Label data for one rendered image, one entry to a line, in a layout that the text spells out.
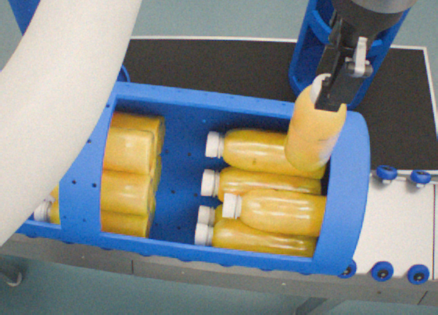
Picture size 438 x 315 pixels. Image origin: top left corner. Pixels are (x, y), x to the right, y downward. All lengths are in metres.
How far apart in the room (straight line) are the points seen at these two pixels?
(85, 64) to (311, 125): 0.52
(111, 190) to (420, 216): 0.64
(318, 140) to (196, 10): 1.78
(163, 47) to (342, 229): 1.44
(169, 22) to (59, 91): 2.22
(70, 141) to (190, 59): 1.96
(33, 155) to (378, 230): 1.04
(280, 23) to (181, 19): 0.39
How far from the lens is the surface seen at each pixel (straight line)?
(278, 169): 1.09
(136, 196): 1.04
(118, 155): 1.02
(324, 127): 0.82
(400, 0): 0.56
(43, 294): 2.21
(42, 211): 1.12
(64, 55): 0.34
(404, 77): 2.39
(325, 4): 2.12
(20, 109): 0.32
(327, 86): 0.72
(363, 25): 0.60
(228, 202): 1.05
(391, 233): 1.31
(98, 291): 2.18
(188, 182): 1.24
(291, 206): 1.04
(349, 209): 0.98
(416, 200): 1.34
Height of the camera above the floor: 2.13
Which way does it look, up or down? 68 degrees down
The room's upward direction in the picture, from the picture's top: 7 degrees clockwise
